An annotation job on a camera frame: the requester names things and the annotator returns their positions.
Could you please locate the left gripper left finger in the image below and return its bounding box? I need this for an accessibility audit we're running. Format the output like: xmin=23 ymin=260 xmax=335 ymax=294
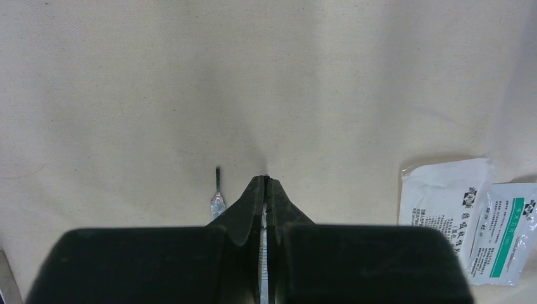
xmin=27 ymin=176 xmax=265 ymax=303

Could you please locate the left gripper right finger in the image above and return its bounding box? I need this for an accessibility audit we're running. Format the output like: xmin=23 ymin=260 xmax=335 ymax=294
xmin=267 ymin=178 xmax=474 ymax=303

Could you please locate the steel scalpel handle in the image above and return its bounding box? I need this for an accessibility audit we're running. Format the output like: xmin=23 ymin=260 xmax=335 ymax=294
xmin=210 ymin=167 xmax=227 ymax=220
xmin=258 ymin=203 xmax=270 ymax=304

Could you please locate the beige cloth wrap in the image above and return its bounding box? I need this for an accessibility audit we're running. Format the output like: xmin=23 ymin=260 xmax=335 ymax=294
xmin=1 ymin=1 xmax=536 ymax=297

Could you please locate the white sterile pouch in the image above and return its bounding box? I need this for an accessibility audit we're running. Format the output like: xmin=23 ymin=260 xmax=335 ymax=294
xmin=398 ymin=158 xmax=494 ymax=260

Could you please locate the green white packet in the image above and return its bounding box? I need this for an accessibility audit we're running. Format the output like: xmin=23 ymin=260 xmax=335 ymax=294
xmin=467 ymin=183 xmax=536 ymax=286

